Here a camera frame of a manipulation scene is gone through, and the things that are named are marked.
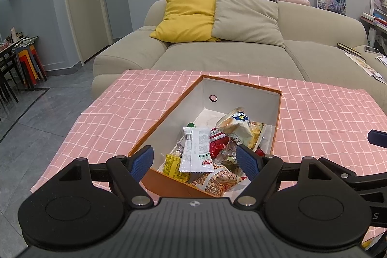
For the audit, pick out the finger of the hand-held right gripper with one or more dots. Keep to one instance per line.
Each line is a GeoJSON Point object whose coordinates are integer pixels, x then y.
{"type": "Point", "coordinates": [356, 179]}
{"type": "Point", "coordinates": [378, 137]}

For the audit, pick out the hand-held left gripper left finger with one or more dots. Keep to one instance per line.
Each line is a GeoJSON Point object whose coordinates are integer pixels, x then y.
{"type": "Point", "coordinates": [142, 164]}

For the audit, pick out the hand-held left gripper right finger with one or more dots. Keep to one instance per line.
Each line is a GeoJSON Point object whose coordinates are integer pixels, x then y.
{"type": "Point", "coordinates": [246, 162]}

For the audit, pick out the clear packet of dark snacks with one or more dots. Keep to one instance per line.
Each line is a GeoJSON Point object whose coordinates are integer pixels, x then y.
{"type": "Point", "coordinates": [228, 155]}

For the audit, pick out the orange peanut packet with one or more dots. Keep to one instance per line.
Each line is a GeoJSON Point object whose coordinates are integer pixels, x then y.
{"type": "Point", "coordinates": [223, 179]}

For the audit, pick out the yellow snack packet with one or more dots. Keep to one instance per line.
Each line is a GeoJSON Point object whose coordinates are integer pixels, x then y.
{"type": "Point", "coordinates": [172, 165]}

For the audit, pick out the large red snack packet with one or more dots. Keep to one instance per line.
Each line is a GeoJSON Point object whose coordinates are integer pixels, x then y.
{"type": "Point", "coordinates": [219, 146]}

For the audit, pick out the clear bag of yellow chips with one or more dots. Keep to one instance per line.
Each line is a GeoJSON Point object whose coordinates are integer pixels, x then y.
{"type": "Point", "coordinates": [238, 128]}

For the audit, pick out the white snack packet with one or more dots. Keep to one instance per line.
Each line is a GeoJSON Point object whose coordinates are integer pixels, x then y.
{"type": "Point", "coordinates": [195, 152]}

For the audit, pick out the green snack packet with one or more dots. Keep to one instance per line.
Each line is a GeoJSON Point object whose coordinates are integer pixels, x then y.
{"type": "Point", "coordinates": [191, 125]}

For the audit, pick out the orange cardboard box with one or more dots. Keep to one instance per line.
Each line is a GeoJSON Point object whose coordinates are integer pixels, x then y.
{"type": "Point", "coordinates": [242, 94]}

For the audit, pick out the yellow patterned cloth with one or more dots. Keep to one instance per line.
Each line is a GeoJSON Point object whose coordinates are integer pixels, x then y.
{"type": "Point", "coordinates": [370, 246]}

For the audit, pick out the pink checked tablecloth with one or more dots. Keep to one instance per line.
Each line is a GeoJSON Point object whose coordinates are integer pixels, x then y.
{"type": "Point", "coordinates": [121, 100]}

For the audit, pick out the open magazine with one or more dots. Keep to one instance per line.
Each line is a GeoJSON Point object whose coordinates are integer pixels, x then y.
{"type": "Point", "coordinates": [362, 64]}

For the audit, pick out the white paper booklet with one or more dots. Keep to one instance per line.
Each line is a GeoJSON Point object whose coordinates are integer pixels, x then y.
{"type": "Point", "coordinates": [382, 60]}

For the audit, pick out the white phone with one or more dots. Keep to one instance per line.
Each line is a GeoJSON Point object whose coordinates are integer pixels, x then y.
{"type": "Point", "coordinates": [372, 49]}

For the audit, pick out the dark book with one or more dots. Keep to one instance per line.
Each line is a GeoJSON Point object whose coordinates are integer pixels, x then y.
{"type": "Point", "coordinates": [347, 48]}

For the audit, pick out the beige sofa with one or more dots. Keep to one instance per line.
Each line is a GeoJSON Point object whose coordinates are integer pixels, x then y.
{"type": "Point", "coordinates": [226, 58]}

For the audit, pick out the white desk with books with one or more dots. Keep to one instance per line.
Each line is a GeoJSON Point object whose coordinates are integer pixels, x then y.
{"type": "Point", "coordinates": [378, 16]}

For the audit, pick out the beige pillow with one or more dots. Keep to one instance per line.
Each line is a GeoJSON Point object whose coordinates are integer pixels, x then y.
{"type": "Point", "coordinates": [245, 16]}

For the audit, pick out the stack of coloured stools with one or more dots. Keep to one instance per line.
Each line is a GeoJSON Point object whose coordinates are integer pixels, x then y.
{"type": "Point", "coordinates": [30, 64]}

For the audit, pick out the yellow pillow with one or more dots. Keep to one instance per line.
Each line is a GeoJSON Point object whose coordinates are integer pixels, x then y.
{"type": "Point", "coordinates": [184, 19]}

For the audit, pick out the black chair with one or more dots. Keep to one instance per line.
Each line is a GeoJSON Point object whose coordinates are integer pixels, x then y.
{"type": "Point", "coordinates": [6, 76]}

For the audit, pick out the cream door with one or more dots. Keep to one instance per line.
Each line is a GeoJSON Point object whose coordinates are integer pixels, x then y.
{"type": "Point", "coordinates": [81, 4]}

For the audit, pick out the dark dining table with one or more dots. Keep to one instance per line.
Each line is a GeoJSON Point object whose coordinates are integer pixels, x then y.
{"type": "Point", "coordinates": [9, 48]}

